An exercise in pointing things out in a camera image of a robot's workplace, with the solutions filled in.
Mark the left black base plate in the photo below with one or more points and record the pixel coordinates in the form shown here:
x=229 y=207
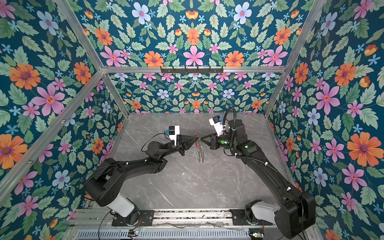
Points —
x=144 y=218

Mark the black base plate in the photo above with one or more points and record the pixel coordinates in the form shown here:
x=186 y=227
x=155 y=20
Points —
x=239 y=218
x=144 y=218

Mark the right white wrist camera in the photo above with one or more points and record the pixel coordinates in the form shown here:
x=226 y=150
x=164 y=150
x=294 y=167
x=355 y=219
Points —
x=219 y=125

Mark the aluminium front rail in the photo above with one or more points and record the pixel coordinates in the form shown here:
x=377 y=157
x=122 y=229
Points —
x=173 y=218

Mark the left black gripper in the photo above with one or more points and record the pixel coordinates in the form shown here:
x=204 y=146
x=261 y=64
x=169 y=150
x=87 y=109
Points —
x=183 y=144

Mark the white slotted cable duct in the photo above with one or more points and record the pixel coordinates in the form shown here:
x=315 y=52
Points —
x=164 y=234

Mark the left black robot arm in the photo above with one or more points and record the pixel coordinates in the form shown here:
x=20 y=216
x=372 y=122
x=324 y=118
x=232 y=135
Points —
x=105 y=183

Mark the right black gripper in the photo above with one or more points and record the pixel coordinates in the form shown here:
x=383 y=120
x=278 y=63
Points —
x=214 y=144

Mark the black hook rail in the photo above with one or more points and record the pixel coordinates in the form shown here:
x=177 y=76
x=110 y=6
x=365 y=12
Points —
x=191 y=70

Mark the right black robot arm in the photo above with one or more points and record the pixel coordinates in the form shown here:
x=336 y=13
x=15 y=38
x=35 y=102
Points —
x=295 y=211

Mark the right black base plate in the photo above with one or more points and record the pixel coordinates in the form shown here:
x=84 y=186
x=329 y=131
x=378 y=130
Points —
x=239 y=218

